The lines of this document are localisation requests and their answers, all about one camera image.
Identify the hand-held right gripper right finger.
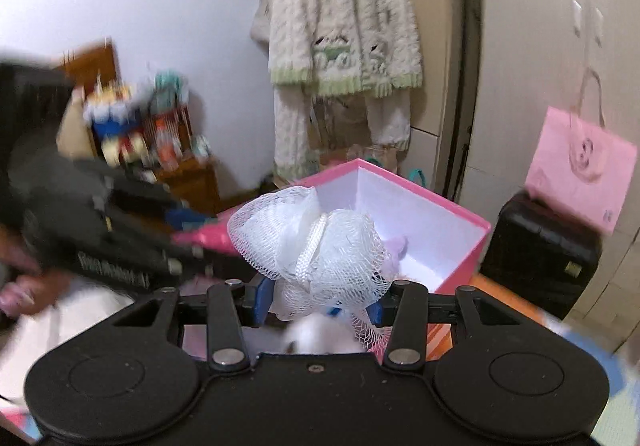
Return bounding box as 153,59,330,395
367,279,518,368

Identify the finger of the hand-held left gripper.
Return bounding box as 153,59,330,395
102,173,218,233
107,225,218,278

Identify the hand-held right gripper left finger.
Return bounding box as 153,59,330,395
112,277,275,372

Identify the white mesh bath pouf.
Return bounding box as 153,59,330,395
227,185,397,352

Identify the pink cardboard box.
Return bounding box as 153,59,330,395
215,157,492,357

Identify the person's left hand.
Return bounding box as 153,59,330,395
0,229,58,319

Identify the wooden cabinet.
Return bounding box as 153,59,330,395
60,44,223,217

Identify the white fluffy plush ball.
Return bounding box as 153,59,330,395
284,311,373,356

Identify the purple fluffy pompom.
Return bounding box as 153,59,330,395
382,233,410,272

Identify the colourful plush toy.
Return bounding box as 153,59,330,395
82,76,151,167

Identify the colourful patterned mat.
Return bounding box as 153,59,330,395
0,271,640,446

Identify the black suitcase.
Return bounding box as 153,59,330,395
479,191,603,322

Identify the cream fleece robe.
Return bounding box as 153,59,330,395
250,0,425,182

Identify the pink tote bag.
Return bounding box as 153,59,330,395
524,67,640,236

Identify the beige wardrobe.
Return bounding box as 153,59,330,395
472,0,640,357

